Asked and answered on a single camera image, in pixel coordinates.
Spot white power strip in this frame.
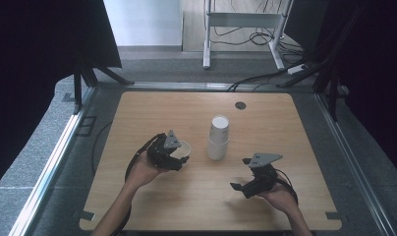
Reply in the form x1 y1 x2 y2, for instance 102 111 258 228
286 63 308 76

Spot black tripod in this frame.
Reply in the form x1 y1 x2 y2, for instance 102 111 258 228
276 6 366 123
71 48 136 116

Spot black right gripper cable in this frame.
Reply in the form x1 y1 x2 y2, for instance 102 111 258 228
272 167 300 205

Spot thin black floor cable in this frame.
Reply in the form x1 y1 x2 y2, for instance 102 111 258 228
90 120 114 176

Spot person's left hand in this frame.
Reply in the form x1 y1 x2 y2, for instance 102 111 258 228
127 151 170 191

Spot white paper cup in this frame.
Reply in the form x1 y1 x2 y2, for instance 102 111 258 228
170 140 193 165
205 135 230 162
208 114 231 146

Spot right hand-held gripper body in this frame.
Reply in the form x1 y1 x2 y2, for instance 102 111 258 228
245 152 284 199

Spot aluminium floor rail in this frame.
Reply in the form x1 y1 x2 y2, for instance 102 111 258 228
123 81 238 91
313 92 397 236
9 86 98 236

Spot black floor cables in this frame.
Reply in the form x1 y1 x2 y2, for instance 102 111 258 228
211 0 307 57

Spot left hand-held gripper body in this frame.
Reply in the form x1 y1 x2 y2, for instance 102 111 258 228
146 130 188 172

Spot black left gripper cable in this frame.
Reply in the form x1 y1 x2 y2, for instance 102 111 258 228
124 132 165 183

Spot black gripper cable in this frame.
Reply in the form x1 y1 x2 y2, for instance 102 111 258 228
124 132 165 183
272 167 300 205

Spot black curtain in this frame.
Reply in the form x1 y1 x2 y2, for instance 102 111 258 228
0 0 123 195
284 0 397 182

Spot person's right hand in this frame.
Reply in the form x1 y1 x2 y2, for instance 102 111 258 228
256 181 300 216

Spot white metal stand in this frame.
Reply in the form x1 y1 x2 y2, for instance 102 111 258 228
202 0 295 71

